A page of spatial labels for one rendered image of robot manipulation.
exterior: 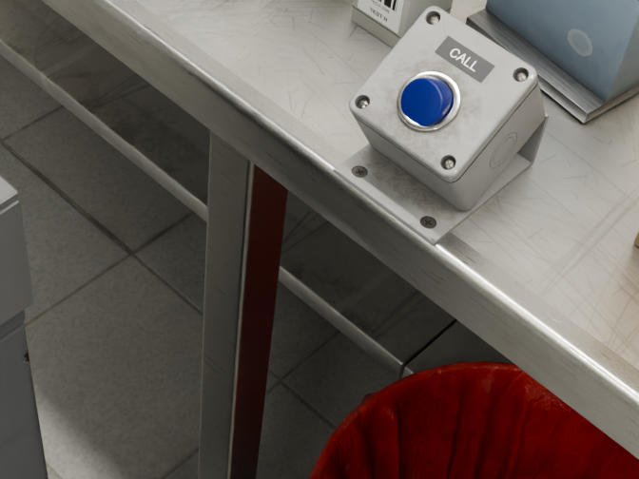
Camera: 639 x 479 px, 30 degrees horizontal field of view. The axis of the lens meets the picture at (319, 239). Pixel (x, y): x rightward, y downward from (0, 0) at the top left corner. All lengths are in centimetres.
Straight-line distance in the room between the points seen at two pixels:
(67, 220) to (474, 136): 124
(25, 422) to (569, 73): 36
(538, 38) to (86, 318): 106
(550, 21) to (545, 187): 11
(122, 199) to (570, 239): 123
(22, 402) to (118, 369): 97
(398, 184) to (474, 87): 7
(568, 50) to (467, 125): 14
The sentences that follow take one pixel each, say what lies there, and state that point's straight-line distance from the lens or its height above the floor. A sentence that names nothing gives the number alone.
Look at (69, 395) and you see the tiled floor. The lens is 159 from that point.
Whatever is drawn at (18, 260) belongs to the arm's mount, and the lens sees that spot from 55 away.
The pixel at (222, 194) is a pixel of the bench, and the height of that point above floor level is 75.
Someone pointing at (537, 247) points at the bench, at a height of 87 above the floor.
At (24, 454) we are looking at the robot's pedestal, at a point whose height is 75.
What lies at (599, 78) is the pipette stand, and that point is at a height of 90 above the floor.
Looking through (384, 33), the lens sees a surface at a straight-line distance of 72.
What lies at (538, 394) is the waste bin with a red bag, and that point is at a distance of 113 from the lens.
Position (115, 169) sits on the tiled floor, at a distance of 184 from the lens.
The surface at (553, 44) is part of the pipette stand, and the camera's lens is 71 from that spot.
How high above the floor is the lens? 133
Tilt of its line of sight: 49 degrees down
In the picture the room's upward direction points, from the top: 8 degrees clockwise
